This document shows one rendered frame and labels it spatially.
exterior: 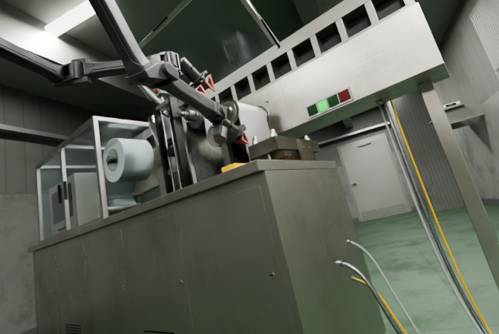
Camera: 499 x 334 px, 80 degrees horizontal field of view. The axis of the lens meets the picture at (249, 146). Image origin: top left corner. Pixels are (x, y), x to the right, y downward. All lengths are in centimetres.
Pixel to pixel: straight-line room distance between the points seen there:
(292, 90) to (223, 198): 80
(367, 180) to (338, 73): 736
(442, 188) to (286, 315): 675
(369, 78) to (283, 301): 104
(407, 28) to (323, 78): 42
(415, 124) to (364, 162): 189
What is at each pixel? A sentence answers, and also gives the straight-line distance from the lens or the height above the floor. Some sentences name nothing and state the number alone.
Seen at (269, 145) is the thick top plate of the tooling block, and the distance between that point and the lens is 129.
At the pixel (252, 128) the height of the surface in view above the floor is 115.
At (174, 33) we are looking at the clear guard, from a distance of 208.
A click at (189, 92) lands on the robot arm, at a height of 120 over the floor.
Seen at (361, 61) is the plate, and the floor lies 131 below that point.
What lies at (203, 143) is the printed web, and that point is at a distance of 178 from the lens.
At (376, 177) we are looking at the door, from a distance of 885.
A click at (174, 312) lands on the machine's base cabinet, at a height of 40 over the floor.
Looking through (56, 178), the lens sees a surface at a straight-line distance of 283.
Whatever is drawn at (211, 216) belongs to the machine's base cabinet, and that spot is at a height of 76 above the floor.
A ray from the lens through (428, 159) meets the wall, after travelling 762.
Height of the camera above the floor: 71
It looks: 14 degrees up
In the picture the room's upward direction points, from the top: 13 degrees counter-clockwise
